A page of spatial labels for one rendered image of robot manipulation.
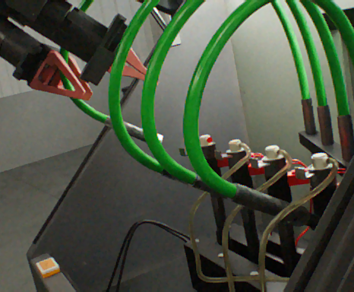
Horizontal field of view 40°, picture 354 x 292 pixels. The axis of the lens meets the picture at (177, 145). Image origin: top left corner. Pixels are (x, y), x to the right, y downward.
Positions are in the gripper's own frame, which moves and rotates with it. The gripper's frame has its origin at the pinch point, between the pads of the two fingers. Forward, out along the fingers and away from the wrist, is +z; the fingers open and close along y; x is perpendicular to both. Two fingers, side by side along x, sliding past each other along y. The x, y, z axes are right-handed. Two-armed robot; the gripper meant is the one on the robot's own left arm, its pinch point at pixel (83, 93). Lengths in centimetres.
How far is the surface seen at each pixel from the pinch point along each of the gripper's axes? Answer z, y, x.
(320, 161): 34.1, -18.6, -11.9
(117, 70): 9.7, -17.8, -7.8
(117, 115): 12.5, -17.5, -3.4
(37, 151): -256, 572, 213
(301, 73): 25.9, 10.6, -21.5
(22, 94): -312, 553, 152
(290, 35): 21.1, 8.9, -25.4
